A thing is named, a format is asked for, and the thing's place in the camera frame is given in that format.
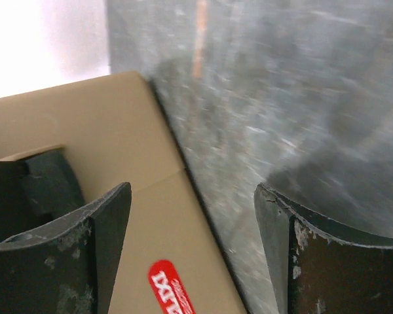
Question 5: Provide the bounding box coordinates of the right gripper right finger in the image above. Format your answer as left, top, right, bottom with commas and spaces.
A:
254, 184, 393, 313

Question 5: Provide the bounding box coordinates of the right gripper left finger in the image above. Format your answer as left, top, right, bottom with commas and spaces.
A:
0, 183, 132, 313

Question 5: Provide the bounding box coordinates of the tan plastic toolbox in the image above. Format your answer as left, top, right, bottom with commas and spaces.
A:
0, 72, 245, 313

